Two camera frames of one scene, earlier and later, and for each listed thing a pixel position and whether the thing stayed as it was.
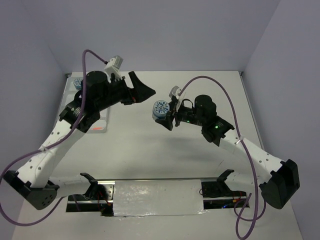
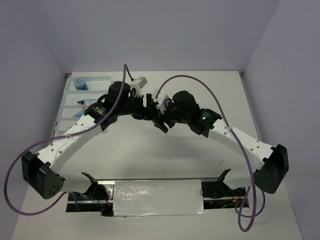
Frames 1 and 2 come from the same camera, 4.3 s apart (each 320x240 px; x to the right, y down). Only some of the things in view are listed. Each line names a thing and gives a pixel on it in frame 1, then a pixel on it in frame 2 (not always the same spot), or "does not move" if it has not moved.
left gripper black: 139,92 -> 145,113
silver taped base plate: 159,197 does not move
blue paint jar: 77,83 does not move
